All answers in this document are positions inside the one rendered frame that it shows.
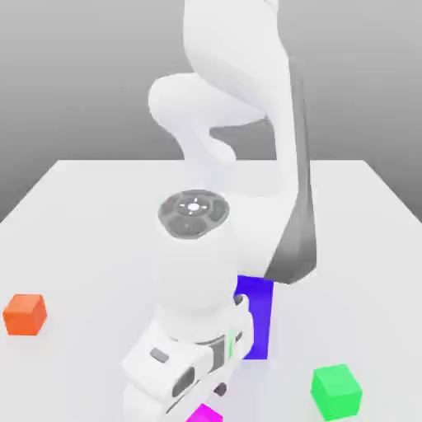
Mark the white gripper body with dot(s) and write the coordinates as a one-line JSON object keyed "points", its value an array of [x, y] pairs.
{"points": [[145, 408]]}

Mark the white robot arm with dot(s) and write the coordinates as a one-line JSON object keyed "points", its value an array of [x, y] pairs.
{"points": [[197, 270]]}

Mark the small magenta cube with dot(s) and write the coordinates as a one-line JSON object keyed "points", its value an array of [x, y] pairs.
{"points": [[205, 415]]}

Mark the small orange cube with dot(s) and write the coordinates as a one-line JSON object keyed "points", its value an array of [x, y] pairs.
{"points": [[23, 316]]}

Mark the small green cube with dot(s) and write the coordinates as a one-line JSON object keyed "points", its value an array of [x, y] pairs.
{"points": [[336, 392]]}

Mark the large blue box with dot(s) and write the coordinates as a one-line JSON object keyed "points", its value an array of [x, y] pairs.
{"points": [[259, 316]]}

